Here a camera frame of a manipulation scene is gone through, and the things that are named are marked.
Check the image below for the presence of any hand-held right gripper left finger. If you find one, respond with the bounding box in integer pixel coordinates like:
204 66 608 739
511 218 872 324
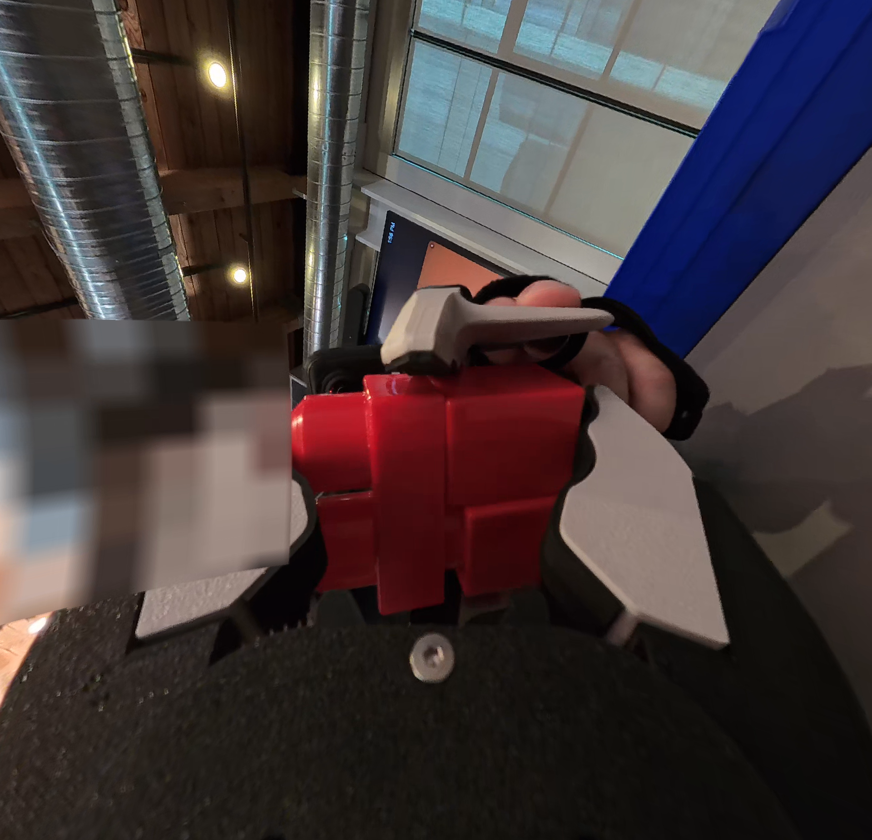
133 479 321 641

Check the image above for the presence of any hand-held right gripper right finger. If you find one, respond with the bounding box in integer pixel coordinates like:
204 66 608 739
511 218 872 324
543 388 731 650

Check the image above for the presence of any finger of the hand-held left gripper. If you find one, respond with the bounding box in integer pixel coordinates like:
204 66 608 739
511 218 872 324
379 287 617 375

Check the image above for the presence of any red mega block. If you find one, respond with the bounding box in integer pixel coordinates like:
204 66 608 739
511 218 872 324
443 366 588 508
457 493 561 604
291 374 453 617

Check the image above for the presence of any blue storage bin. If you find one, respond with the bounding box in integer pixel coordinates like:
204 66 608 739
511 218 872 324
604 0 872 360

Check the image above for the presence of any person's left hand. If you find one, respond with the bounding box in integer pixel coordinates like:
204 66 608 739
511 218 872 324
475 280 673 429

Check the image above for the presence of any computer monitor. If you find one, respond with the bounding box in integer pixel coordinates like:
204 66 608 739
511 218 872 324
362 211 525 350

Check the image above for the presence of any glass window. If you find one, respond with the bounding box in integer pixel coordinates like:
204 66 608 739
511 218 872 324
357 0 805 289

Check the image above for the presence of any silver duct pipe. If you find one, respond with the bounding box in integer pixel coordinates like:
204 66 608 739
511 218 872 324
0 0 192 320
303 0 380 357

